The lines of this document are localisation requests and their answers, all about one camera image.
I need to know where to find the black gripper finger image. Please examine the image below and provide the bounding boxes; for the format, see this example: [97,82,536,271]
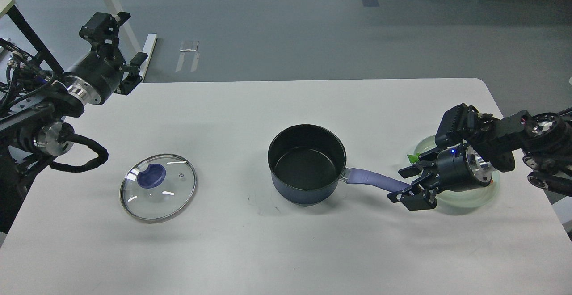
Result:
[387,177,437,211]
[117,52,148,96]
[399,147,442,178]
[79,12,131,59]

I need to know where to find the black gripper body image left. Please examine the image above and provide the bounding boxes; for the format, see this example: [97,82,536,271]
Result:
[65,52,125,105]

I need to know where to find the black metal rack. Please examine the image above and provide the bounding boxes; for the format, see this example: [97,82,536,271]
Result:
[0,0,80,137]

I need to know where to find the orange toy carrot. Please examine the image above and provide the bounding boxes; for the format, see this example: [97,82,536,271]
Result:
[407,148,496,187]

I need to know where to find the blue saucepan with handle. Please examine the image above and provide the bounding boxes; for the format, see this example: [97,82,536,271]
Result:
[267,124,410,205]

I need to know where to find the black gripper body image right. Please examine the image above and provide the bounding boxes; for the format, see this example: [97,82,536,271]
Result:
[431,146,494,192]

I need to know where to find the black wrist camera image right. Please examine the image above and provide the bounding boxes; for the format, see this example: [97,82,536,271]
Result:
[434,103,469,149]

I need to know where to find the glass pot lid blue knob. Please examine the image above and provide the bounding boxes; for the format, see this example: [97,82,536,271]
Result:
[120,154,198,223]

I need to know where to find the clear glass plate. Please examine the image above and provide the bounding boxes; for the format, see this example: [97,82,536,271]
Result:
[415,136,499,213]

